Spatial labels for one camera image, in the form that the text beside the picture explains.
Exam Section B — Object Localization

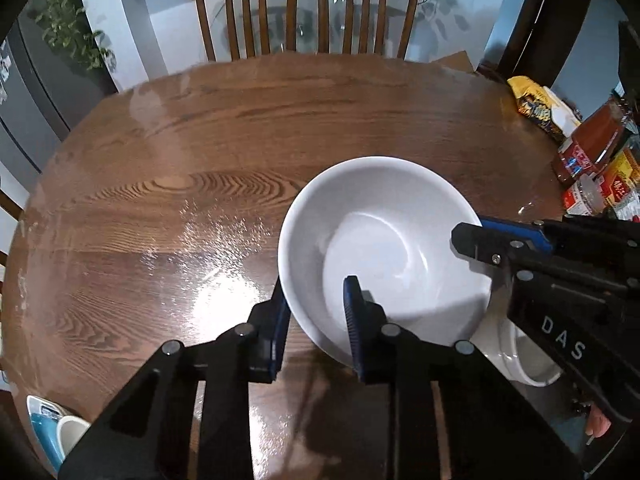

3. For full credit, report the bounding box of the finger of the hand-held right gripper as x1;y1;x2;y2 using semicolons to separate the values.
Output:
451;222;630;297
479;215;632;255

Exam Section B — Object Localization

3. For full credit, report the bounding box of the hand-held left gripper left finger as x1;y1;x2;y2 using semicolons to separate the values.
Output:
57;276;292;480

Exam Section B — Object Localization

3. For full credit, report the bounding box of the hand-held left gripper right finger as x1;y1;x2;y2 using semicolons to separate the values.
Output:
343;275;585;480

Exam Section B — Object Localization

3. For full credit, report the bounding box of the small straight-sided white bowl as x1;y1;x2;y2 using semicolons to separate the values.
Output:
497;317;566;388

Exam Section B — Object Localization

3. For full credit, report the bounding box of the smooth white bowl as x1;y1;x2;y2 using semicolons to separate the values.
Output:
277;156;493;368

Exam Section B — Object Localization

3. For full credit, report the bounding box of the person's right hand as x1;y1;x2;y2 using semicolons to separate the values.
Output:
585;404;614;439

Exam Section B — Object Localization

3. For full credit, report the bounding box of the red and white packet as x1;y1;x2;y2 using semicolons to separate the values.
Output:
562;180;608;216

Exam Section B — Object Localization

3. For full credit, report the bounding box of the red and yellow box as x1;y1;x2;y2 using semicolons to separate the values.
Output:
597;147;640;206

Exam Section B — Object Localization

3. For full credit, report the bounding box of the red sauce bottle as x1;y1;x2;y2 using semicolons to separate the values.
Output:
551;97;636;183

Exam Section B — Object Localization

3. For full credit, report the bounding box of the yellow snack bag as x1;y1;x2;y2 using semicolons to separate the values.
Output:
506;75;553;128

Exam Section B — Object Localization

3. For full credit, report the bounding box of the cardboard box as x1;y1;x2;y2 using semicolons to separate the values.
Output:
432;51;476;73

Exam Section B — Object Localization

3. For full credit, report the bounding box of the dark wooden door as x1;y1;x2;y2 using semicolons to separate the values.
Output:
497;0;598;88

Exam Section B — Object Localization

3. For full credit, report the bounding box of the grey refrigerator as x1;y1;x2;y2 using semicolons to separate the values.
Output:
0;17;121;176

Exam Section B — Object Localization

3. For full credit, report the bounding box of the trailing green plant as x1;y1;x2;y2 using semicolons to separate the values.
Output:
30;0;118;73

